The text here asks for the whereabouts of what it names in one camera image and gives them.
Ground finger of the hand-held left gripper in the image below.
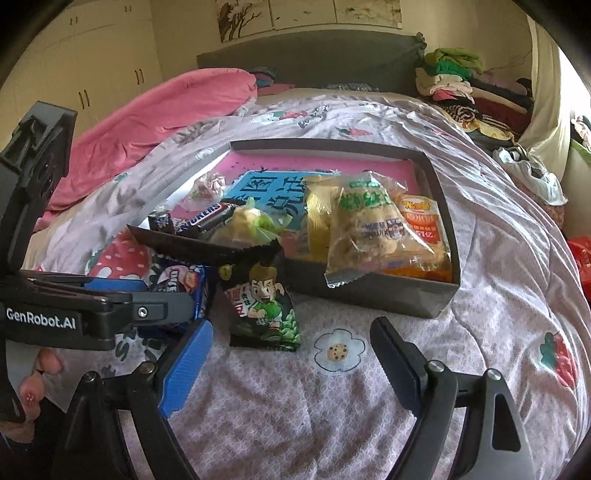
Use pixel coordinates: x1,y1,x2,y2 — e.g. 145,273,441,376
111,292,195,334
18,270,149,302

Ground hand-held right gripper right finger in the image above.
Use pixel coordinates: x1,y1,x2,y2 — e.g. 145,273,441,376
369,316,536,480

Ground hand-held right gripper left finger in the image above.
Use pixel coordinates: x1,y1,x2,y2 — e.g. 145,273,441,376
58,318,215,480

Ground blue cookie packet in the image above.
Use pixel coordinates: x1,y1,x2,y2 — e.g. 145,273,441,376
148,262,211,325

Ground shallow grey box tray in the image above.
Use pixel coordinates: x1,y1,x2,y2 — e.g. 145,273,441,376
127,138,462,320

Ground small dark candy packet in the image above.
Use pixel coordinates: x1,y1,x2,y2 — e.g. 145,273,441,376
148,210,175,234

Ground black cartoon snack packet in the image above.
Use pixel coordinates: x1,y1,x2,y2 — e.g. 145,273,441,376
127,224,302,352

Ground dark chocolate bar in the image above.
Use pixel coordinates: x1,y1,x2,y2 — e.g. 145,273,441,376
175,202,237,239

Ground green and yellow snack packet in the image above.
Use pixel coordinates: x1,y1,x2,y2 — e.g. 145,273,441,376
210,198,290,253

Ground clear cookie packet green label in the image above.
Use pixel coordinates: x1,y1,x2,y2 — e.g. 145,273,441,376
324,172,451,288

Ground small clear candy wrapper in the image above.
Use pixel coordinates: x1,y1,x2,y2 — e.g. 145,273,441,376
187,172,228,205

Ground orange snack packet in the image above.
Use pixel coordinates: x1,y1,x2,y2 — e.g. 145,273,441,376
396,194,454,283

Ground clear packet with gold label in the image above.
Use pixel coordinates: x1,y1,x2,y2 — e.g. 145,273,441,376
304,178,345,243

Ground person's left hand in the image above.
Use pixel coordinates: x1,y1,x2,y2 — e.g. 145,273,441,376
19,349,64,419

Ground pink quilt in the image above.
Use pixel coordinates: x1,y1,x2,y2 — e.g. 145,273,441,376
34,69,258,228

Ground pink book with blue title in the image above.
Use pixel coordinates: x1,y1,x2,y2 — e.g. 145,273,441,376
182,154,417,259

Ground red plastic bag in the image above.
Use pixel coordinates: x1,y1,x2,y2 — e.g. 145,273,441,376
567,235,591,289

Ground cream wardrobe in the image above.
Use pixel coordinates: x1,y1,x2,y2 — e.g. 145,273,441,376
4,0,165,148

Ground small colourful clothes bundle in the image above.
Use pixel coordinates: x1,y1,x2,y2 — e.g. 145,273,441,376
249,67,297,92

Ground stack of folded clothes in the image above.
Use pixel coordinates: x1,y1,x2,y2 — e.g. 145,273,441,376
414,46,537,145

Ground grey bed headboard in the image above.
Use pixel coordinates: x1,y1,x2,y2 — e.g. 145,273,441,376
197,32,428,96

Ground heap of clothes on sill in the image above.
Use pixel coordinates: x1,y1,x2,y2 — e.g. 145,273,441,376
570,113,591,154

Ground cream curtain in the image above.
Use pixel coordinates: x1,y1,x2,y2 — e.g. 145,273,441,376
517,23,579,160

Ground wall painting panels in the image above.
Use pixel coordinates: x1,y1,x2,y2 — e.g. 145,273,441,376
216,0,403,40

